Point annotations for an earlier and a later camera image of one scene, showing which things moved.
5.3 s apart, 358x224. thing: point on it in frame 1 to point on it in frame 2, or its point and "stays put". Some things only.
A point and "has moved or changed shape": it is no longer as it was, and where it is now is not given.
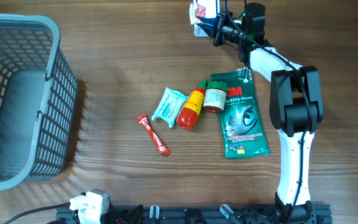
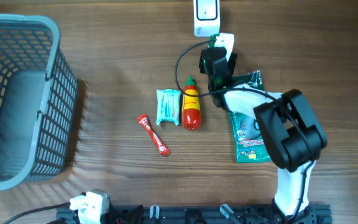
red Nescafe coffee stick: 161,146 stays put
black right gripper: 212,26 to 230,61
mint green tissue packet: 169,106 has moved or changed shape
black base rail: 310,213 stays put
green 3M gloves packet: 242,131 has moved or changed shape
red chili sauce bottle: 188,116 has moved or changed shape
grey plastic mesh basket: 28,97 stays put
